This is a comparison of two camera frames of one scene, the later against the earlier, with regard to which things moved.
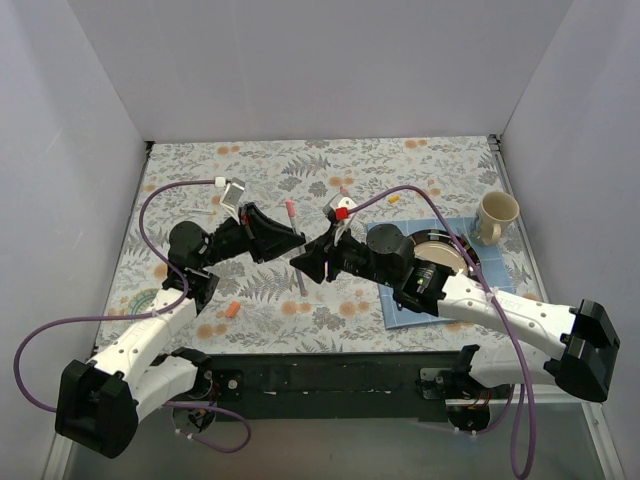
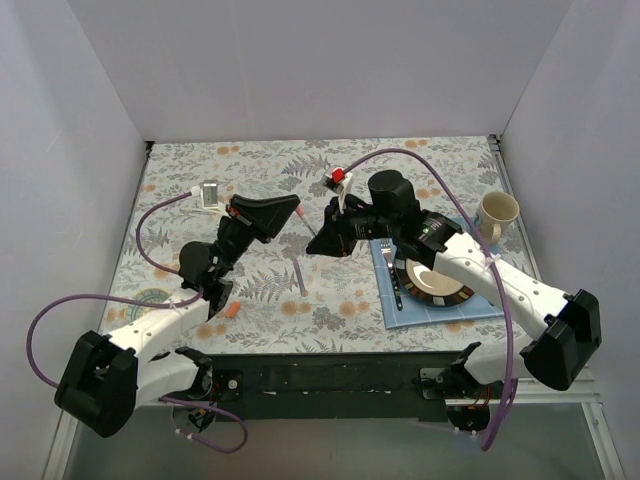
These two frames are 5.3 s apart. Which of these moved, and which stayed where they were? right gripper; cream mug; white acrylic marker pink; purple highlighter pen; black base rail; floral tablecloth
Moved: white acrylic marker pink; right gripper
Stayed: black base rail; purple highlighter pen; cream mug; floral tablecloth
